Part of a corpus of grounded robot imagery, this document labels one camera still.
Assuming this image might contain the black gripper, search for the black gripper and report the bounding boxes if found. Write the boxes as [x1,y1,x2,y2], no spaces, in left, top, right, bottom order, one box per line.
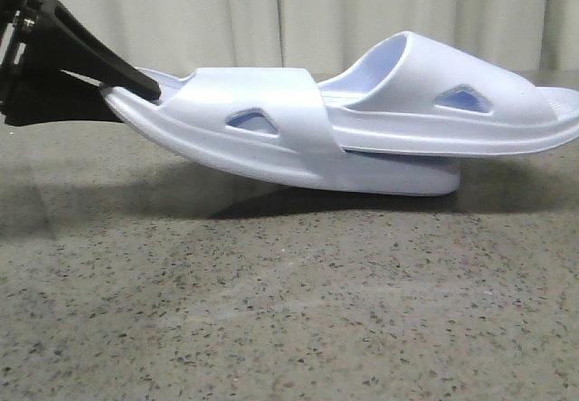
[1,0,161,126]

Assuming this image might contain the light blue slipper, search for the light blue slipper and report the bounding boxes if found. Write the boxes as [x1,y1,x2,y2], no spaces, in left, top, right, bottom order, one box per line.
[318,32,578,157]
[100,68,460,196]

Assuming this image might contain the beige curtain backdrop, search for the beige curtain backdrop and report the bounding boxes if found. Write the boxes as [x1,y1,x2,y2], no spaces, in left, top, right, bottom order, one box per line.
[61,0,578,76]

